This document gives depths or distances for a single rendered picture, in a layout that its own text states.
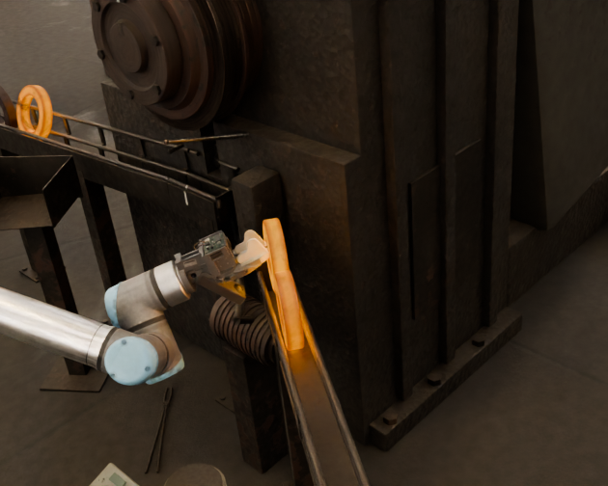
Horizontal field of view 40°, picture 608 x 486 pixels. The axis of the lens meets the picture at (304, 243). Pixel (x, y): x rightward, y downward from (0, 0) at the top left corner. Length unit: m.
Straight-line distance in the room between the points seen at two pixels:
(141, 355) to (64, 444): 1.02
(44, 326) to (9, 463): 0.98
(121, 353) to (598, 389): 1.48
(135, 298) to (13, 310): 0.24
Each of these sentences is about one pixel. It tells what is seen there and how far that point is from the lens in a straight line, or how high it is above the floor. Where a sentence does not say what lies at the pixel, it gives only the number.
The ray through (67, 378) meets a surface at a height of 0.01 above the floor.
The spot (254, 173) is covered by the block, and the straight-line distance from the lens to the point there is 2.03.
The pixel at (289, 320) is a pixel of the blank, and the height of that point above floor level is 0.75.
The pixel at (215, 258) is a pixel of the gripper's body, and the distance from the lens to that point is 1.74.
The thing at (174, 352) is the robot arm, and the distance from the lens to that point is 1.76.
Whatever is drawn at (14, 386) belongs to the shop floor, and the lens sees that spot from 2.87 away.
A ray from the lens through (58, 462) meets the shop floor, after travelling 2.55.
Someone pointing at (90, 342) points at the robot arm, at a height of 0.75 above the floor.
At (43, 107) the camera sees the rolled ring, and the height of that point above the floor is 0.73.
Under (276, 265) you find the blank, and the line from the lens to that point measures 1.70.
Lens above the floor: 1.71
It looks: 32 degrees down
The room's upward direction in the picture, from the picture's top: 6 degrees counter-clockwise
